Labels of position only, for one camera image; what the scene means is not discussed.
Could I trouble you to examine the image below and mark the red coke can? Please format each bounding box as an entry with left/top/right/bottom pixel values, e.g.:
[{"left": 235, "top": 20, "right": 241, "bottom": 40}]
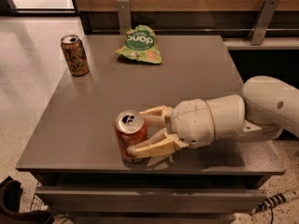
[{"left": 114, "top": 110, "right": 148, "bottom": 163}]

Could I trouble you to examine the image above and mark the green rice chip bag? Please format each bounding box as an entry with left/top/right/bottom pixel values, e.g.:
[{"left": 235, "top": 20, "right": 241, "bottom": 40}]
[{"left": 115, "top": 25, "right": 163, "bottom": 64}]

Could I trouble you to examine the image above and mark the right metal bracket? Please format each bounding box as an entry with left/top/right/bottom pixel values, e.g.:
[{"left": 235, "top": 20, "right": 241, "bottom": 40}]
[{"left": 248, "top": 0, "right": 280, "bottom": 46}]

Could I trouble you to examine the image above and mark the grey cabinet drawer front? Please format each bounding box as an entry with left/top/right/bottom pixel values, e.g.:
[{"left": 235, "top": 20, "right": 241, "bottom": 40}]
[{"left": 36, "top": 187, "right": 265, "bottom": 214}]

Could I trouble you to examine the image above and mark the wire basket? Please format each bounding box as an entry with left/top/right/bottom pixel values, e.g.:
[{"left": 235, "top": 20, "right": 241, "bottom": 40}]
[{"left": 30, "top": 194, "right": 49, "bottom": 211}]

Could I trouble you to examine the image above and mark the striped cable on floor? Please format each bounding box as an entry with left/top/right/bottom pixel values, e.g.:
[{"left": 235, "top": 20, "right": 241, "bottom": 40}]
[{"left": 249, "top": 189, "right": 299, "bottom": 217}]

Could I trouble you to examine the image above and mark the dark brown chair base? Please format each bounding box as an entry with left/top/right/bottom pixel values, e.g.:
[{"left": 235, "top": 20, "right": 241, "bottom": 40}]
[{"left": 0, "top": 176, "right": 54, "bottom": 224}]

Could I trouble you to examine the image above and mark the left metal bracket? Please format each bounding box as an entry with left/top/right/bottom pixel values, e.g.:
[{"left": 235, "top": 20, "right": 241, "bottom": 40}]
[{"left": 117, "top": 0, "right": 131, "bottom": 35}]

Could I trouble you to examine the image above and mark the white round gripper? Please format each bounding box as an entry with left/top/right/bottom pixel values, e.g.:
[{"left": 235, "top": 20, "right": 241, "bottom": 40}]
[{"left": 127, "top": 99, "right": 215, "bottom": 158}]

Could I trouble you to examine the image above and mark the brown patterned drink can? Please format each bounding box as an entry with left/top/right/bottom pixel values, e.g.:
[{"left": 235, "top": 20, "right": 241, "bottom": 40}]
[{"left": 61, "top": 35, "right": 90, "bottom": 77}]

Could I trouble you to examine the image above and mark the metal bracket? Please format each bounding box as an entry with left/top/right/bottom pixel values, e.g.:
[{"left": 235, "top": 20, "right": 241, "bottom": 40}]
[
  {"left": 117, "top": 0, "right": 131, "bottom": 35},
  {"left": 248, "top": 0, "right": 280, "bottom": 46}
]

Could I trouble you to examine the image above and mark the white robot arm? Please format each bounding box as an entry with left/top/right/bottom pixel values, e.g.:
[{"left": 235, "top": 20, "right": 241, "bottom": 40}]
[{"left": 128, "top": 76, "right": 299, "bottom": 158}]

